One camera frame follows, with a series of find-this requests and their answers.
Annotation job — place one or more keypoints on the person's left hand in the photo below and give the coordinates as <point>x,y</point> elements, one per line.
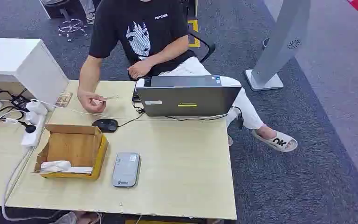
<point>139,68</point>

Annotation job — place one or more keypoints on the person's right hand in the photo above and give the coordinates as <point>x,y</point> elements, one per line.
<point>88,102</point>

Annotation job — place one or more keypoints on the small pale card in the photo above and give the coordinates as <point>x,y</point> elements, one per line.
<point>109,98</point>

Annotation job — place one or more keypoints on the printed brown card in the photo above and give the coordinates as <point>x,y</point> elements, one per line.
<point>63,99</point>

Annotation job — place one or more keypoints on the black computer mouse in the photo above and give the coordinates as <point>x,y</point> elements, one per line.
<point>105,125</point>

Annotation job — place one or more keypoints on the open wooden card box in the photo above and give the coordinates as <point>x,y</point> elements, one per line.
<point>74,145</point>

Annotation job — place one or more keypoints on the person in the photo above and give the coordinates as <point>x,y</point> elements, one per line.
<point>142,18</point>

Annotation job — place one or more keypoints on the large white plug adapter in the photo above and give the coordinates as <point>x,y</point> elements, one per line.
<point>37,108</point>

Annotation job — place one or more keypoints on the small white plug adapter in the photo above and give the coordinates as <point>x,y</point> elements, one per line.
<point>32,118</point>

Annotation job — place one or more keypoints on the grey laptop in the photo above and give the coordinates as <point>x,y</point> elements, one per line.
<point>191,100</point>

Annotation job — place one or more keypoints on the black plug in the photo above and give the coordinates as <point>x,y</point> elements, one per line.
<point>30,128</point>

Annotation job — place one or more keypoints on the white power strip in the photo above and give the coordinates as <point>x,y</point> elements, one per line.
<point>32,139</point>

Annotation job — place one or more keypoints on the black power adapter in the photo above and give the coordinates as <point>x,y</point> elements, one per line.
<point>20,102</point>

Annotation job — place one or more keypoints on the white card stack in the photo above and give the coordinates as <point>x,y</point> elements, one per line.
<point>57,167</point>

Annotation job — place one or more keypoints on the black office chair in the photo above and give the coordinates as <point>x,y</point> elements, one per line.
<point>208,46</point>

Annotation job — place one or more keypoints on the chrome chair base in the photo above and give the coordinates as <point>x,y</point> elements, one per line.
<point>71,26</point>

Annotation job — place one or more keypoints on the grey card reader device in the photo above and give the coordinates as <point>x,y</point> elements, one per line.
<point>126,170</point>

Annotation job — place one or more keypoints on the white cabinet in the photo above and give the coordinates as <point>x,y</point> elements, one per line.
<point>18,61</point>

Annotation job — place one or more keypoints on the grey floor stand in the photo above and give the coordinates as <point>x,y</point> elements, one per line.
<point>277,40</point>

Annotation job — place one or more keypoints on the white sandal with black print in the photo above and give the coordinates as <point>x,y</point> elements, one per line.
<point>277,142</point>

